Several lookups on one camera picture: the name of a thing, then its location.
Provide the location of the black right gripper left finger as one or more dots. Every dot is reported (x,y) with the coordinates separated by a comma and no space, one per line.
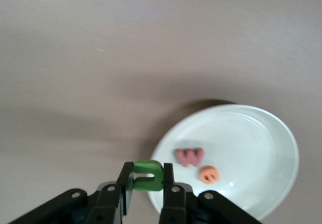
(110,204)

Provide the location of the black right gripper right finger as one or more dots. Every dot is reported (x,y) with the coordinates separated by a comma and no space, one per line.
(176,206)

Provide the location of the green foam letter u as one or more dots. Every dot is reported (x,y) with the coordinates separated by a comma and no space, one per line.
(156,181)

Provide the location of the orange foam letter e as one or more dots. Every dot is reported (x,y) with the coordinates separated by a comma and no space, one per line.
(209,169)

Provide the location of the pink foam letter w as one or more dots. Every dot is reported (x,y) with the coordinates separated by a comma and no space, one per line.
(190,157)

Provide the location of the beige plastic plate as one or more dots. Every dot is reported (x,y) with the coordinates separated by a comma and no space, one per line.
(251,153)

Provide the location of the brown table cover mat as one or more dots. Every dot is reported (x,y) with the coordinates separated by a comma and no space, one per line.
(75,58)

